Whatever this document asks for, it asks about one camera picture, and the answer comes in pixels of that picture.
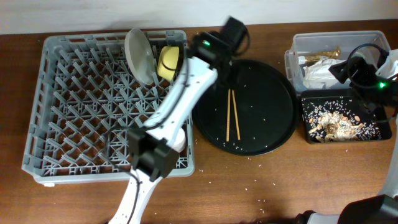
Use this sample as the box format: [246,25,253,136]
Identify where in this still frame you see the wooden chopstick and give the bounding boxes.
[231,90,241,141]
[226,89,231,142]

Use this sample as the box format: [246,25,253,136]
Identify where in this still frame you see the food scraps with rice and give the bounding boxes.
[302,98,382,143]

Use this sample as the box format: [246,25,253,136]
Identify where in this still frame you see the yellow bowl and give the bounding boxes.
[157,46,179,82]

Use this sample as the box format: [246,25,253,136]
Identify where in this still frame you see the white tissue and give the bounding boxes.
[299,56,343,89]

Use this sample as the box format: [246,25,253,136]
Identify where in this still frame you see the gold foil wrapper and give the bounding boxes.
[300,47,341,63]

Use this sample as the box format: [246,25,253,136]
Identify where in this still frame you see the grey plate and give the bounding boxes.
[124,28,155,85]

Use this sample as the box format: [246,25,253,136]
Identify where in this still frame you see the pink plastic cup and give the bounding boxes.
[172,128,186,153]

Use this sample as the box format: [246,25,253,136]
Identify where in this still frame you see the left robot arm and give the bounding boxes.
[110,17,249,223]

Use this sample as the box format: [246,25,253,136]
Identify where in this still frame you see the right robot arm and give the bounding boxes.
[290,43,397,223]

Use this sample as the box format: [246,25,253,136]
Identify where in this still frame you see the grey dishwasher rack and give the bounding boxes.
[21,29,196,186]

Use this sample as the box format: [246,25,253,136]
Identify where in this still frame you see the black rectangular bin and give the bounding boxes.
[299,89,392,144]

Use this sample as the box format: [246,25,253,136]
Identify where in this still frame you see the round black tray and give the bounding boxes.
[192,60,299,156]

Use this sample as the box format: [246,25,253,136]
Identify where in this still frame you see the clear plastic bin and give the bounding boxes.
[285,30,391,95]

